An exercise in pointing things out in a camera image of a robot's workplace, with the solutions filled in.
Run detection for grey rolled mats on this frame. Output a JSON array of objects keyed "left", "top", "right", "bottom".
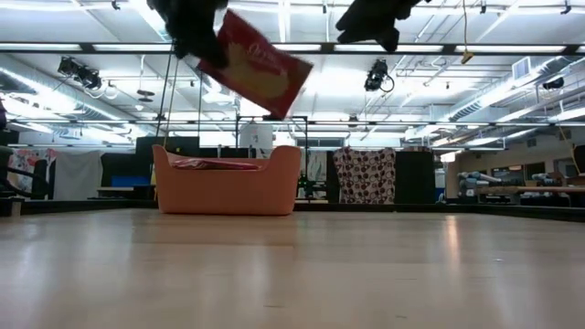
[{"left": 456, "top": 171, "right": 502, "bottom": 197}]

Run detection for white cloth with red circles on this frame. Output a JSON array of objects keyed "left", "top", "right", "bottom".
[{"left": 332, "top": 146, "right": 397, "bottom": 205}]

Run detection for black ceiling-mounted camera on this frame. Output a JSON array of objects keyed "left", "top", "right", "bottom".
[
  {"left": 364, "top": 58, "right": 395, "bottom": 93},
  {"left": 57, "top": 55, "right": 104, "bottom": 91}
]

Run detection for blue panel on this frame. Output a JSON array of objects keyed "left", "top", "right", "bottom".
[{"left": 111, "top": 175, "right": 152, "bottom": 188}]

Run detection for orange plastic basket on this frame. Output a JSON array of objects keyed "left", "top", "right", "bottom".
[{"left": 152, "top": 143, "right": 303, "bottom": 217}]

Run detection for black metal table frame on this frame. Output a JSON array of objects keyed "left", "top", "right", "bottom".
[{"left": 0, "top": 198, "right": 585, "bottom": 224}]

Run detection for black cabinet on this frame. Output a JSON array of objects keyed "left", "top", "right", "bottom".
[{"left": 394, "top": 150, "right": 437, "bottom": 205}]

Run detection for black overhead frame beam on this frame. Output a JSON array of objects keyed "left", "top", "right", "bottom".
[{"left": 0, "top": 119, "right": 585, "bottom": 128}]

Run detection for wooden table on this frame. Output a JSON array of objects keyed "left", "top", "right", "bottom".
[{"left": 474, "top": 185, "right": 585, "bottom": 196}]

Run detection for plain white cloth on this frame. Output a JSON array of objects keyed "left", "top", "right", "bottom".
[{"left": 53, "top": 150, "right": 104, "bottom": 201}]

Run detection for black office chair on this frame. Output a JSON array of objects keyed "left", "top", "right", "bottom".
[{"left": 0, "top": 144, "right": 50, "bottom": 201}]

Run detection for floral patterned cloth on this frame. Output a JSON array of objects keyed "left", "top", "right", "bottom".
[{"left": 7, "top": 148, "right": 59, "bottom": 193}]

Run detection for red popcorn bag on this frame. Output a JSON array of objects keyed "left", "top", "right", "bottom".
[
  {"left": 171, "top": 157, "right": 262, "bottom": 172},
  {"left": 196, "top": 8, "right": 315, "bottom": 121}
]

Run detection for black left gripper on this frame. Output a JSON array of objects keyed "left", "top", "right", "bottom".
[{"left": 145, "top": 0, "right": 231, "bottom": 70}]

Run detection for yellow hanging cable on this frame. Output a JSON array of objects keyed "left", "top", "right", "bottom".
[{"left": 460, "top": 0, "right": 475, "bottom": 65}]

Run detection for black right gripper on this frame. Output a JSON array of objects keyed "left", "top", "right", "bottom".
[{"left": 335, "top": 0, "right": 424, "bottom": 54}]

